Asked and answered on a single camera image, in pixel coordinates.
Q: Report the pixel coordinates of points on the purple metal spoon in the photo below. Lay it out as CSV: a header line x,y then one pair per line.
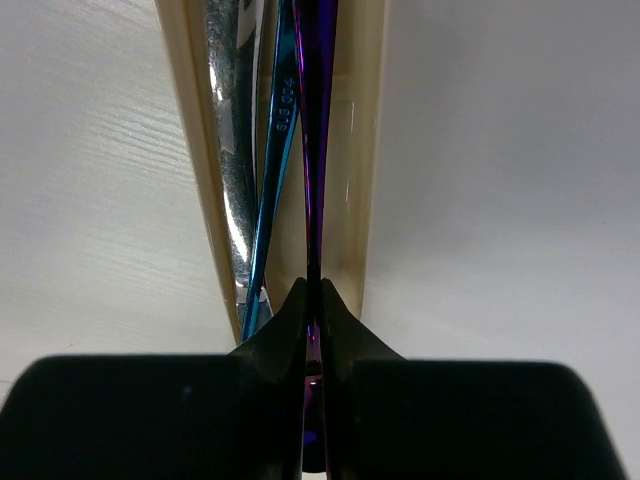
x,y
315,24

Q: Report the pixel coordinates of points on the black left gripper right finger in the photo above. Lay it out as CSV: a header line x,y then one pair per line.
x,y
388,417

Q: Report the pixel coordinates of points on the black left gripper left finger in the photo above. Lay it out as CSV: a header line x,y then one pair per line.
x,y
178,416

